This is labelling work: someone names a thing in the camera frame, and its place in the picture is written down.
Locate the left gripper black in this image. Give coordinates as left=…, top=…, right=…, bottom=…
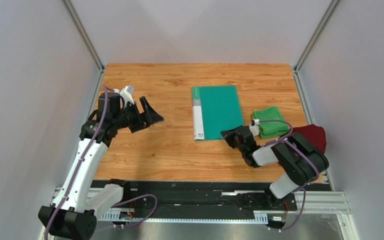
left=112, top=96, right=163, bottom=133

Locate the green file folder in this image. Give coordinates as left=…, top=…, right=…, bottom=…
left=191, top=85, right=244, bottom=141

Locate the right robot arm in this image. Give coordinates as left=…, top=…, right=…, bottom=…
left=221, top=125, right=330, bottom=209

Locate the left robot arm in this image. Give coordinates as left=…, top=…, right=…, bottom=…
left=38, top=92, right=164, bottom=240

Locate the green folded cloth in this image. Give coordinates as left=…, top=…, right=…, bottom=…
left=251, top=106, right=290, bottom=139

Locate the dark red hat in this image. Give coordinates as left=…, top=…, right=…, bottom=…
left=292, top=124, right=327, bottom=154

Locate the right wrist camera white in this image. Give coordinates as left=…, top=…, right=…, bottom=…
left=248, top=123, right=260, bottom=137

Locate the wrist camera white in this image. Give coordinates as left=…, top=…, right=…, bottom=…
left=248, top=123, right=260, bottom=137
left=113, top=84, right=135, bottom=108

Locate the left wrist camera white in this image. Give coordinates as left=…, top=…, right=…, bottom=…
left=113, top=84, right=135, bottom=108

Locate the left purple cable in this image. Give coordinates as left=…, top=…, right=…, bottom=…
left=44, top=84, right=158, bottom=240

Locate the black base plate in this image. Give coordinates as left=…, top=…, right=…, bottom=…
left=90, top=180, right=299, bottom=221

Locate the right aluminium frame post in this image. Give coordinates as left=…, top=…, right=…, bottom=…
left=293, top=0, right=342, bottom=73

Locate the aluminium frame post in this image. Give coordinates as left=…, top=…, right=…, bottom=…
left=293, top=0, right=342, bottom=73
left=61, top=0, right=105, bottom=72

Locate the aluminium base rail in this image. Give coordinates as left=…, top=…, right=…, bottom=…
left=38, top=181, right=351, bottom=223

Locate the left aluminium frame post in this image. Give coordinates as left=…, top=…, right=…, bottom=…
left=61, top=0, right=105, bottom=72

